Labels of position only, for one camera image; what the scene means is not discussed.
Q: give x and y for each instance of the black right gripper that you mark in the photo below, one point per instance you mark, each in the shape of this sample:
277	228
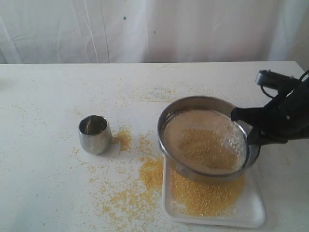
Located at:
284	118

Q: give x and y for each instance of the round steel mesh sieve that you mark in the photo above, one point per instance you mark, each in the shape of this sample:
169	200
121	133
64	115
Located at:
201	142

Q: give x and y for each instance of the stainless steel cup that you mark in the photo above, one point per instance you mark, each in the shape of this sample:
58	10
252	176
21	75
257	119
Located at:
95	134

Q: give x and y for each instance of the white plastic tray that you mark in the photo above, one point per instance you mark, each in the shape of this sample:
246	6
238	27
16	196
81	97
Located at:
235	204

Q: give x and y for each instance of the yellow millet grain pile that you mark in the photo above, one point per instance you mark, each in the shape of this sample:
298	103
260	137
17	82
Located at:
151	173

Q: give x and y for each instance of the white backdrop curtain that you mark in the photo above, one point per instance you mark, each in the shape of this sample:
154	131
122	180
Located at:
127	31

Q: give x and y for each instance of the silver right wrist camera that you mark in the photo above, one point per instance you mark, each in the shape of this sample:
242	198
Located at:
273	80

